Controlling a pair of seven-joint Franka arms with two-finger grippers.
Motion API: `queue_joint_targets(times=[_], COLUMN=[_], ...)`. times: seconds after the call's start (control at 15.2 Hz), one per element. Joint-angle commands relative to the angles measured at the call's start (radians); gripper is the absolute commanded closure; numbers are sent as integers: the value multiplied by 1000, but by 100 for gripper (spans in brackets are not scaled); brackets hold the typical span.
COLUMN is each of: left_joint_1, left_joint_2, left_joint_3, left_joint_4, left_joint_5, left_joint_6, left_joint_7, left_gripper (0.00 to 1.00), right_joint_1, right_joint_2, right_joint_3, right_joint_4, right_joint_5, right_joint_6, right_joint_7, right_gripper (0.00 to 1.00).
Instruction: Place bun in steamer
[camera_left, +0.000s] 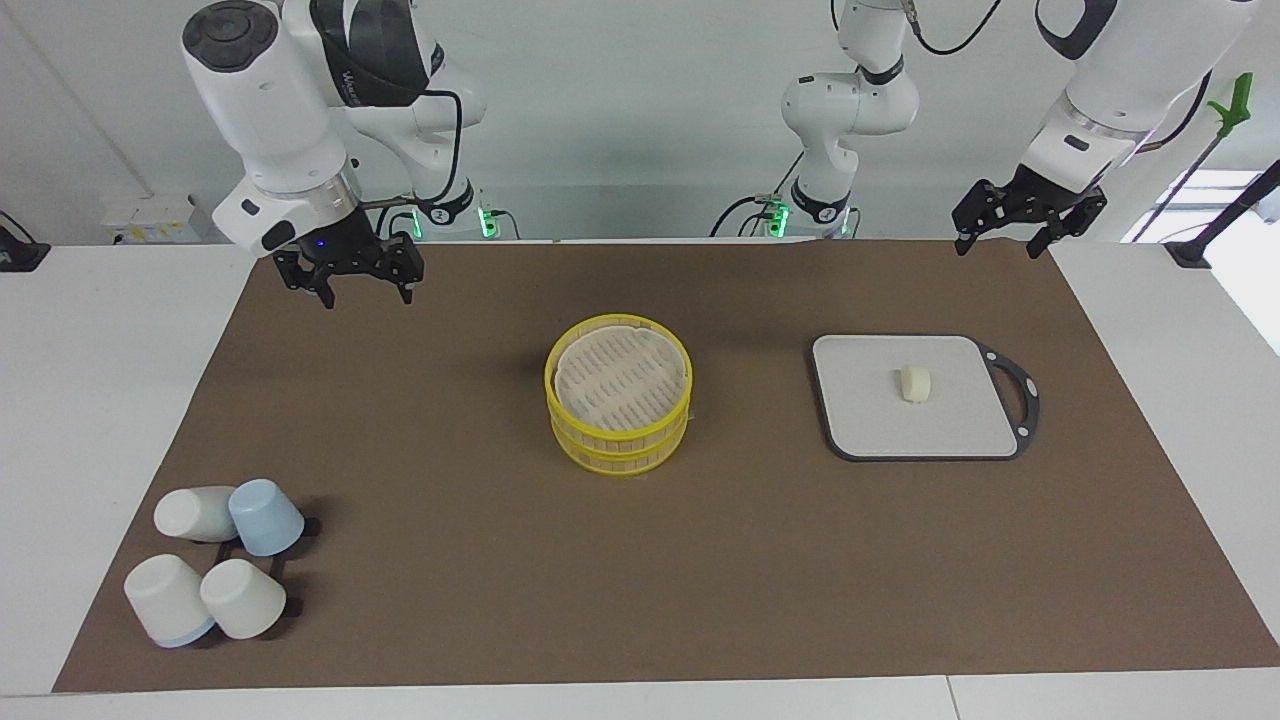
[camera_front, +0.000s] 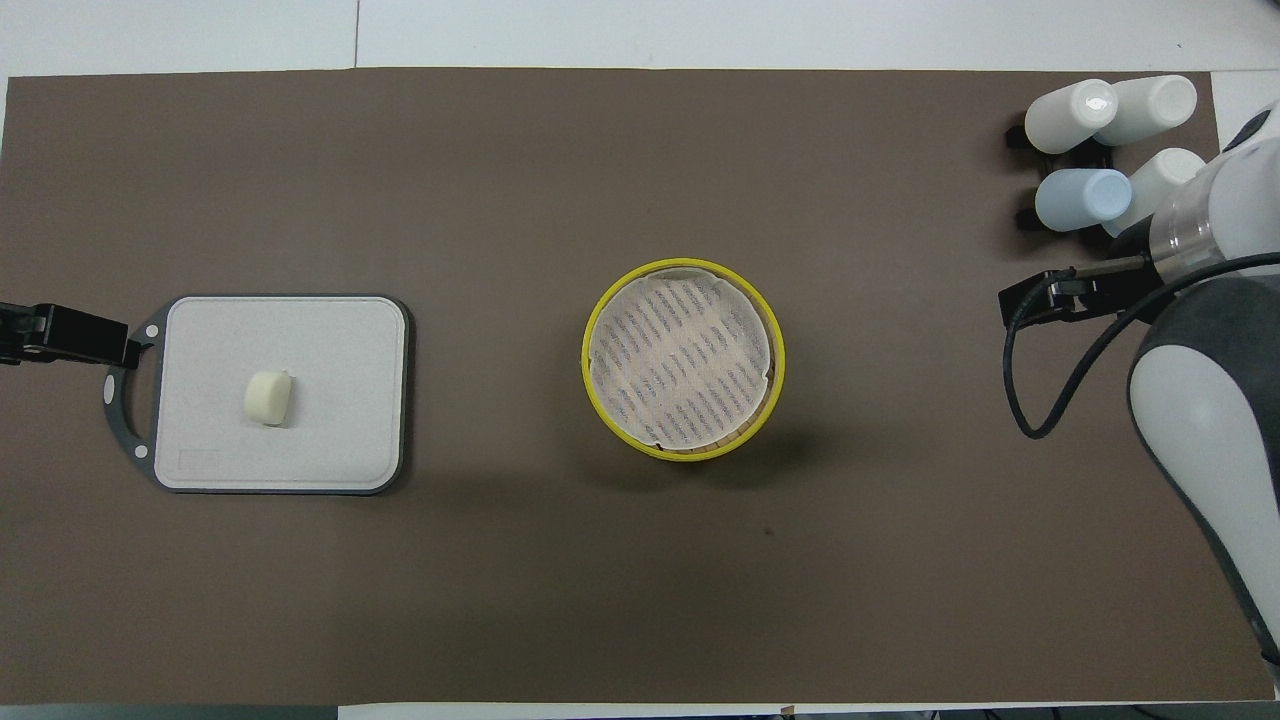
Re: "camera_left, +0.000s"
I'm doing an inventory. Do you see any black cup rack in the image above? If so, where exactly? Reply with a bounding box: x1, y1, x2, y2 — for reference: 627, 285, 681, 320
214, 515, 322, 617

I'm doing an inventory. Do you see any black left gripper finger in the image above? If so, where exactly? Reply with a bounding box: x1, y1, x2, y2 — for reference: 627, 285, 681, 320
951, 178, 1003, 258
1025, 186, 1109, 261

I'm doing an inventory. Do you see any grey cutting board with handle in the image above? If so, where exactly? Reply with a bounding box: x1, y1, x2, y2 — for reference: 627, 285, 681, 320
810, 334, 1041, 463

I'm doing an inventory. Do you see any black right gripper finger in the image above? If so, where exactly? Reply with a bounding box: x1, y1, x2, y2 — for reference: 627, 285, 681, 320
273, 248, 338, 310
383, 233, 426, 305

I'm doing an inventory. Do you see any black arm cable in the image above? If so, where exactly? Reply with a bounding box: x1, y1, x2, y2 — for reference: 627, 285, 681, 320
900, 0, 1004, 57
360, 89, 467, 216

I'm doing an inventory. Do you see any black table clamp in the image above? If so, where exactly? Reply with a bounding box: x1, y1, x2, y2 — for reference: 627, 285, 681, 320
0, 210, 52, 274

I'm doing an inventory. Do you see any black stand with clamp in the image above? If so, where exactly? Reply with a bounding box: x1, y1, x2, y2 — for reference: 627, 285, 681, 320
1165, 160, 1280, 270

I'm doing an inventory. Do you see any green tipped thin pole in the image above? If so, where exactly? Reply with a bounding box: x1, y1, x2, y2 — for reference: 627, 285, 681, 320
1130, 72, 1256, 243

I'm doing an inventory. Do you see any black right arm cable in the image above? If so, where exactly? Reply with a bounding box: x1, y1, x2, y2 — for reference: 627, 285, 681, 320
360, 89, 467, 216

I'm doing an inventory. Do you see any brown table mat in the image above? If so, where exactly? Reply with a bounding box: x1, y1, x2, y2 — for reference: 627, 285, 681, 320
52, 240, 1280, 694

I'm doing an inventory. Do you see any light blue plastic cup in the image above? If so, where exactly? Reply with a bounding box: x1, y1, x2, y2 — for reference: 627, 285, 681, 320
228, 479, 306, 558

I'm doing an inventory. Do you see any white wall socket box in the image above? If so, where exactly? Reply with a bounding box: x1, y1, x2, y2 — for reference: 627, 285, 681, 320
100, 194, 217, 247

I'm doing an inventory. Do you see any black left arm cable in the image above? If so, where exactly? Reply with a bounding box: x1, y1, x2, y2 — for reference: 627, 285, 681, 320
900, 0, 1004, 57

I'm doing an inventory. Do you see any yellow bamboo steamer tier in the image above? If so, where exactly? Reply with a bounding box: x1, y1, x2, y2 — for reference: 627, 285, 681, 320
544, 314, 694, 451
549, 400, 692, 477

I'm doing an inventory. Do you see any white perforated steamer liner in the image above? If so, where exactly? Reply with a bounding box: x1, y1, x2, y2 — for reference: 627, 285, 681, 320
555, 322, 687, 424

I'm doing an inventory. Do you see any white plastic cup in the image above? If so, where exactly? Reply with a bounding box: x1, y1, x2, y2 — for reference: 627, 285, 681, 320
124, 554, 217, 649
153, 486, 241, 544
199, 558, 288, 641

